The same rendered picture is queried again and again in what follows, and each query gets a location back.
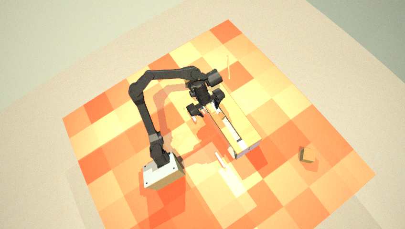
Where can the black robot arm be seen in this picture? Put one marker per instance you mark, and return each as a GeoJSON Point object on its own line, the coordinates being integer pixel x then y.
{"type": "Point", "coordinates": [197, 87]}

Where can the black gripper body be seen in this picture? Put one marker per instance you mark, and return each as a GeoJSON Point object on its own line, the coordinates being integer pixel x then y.
{"type": "Point", "coordinates": [218, 94]}

